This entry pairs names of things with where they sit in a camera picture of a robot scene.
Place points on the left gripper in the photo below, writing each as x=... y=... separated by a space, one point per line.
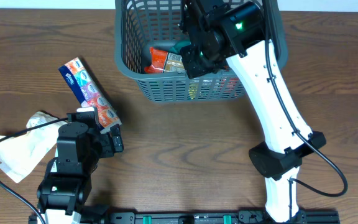
x=108 y=147

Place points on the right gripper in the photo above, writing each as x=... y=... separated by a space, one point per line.
x=193 y=61

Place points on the green Nescafe coffee bag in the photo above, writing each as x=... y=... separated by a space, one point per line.
x=178 y=46

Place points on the orange pasta packet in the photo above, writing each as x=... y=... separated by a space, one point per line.
x=164 y=62

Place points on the colourful tissue pack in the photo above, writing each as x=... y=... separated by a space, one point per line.
x=88 y=92

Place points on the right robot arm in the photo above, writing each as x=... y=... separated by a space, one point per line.
x=249 y=40

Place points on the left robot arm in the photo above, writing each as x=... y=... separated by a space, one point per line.
x=67 y=181

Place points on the grey plastic basket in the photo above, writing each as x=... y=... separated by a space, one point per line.
x=144 y=24

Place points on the white paper pouch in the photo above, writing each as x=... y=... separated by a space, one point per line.
x=20 y=155

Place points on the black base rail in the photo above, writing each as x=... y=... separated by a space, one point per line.
x=179 y=217

